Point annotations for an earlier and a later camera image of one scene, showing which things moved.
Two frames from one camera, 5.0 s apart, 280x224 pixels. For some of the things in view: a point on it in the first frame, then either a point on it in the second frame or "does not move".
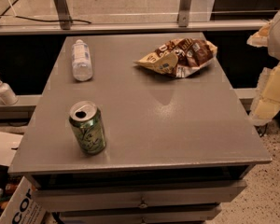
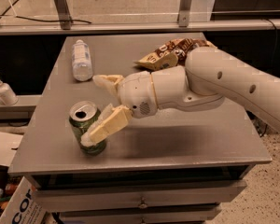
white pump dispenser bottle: x=4 y=91 does not move
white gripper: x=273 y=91 to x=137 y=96
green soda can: x=87 y=123 does not move
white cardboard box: x=23 y=206 does not move
